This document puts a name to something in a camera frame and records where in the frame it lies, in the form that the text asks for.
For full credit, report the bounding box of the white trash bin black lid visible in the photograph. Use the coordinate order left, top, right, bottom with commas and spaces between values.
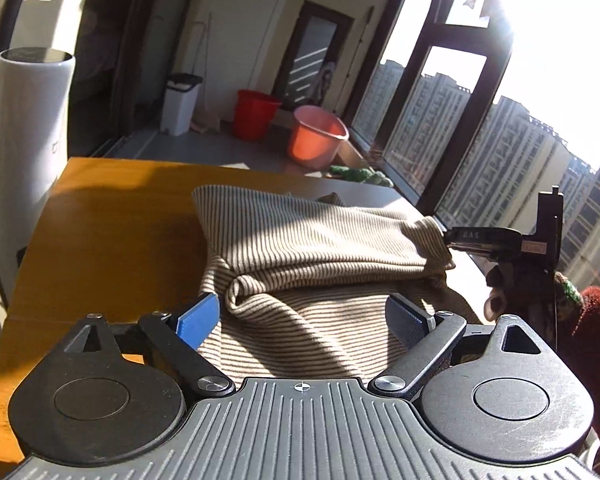
160, 73, 204, 136

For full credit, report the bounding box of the striped beige knit sweater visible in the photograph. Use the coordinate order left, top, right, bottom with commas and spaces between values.
193, 185, 477, 382

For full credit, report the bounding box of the broom stick against wall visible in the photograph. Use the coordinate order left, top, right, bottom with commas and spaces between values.
193, 12, 221, 133

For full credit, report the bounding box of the right hand holding gripper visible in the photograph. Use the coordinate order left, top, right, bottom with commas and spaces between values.
482, 261, 562, 323

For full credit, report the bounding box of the white cylindrical vacuum appliance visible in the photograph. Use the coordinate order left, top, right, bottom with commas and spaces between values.
0, 47, 76, 299

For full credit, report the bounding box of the red plastic bucket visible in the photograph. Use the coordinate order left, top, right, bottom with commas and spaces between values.
232, 90, 282, 142

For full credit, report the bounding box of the red knit sleeve forearm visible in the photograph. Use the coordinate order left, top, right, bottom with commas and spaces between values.
555, 272, 600, 438

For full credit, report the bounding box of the dark framed door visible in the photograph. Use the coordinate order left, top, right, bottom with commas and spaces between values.
272, 0, 353, 110

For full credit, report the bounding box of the pink plastic basin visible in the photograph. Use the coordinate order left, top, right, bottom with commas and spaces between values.
288, 105, 349, 170

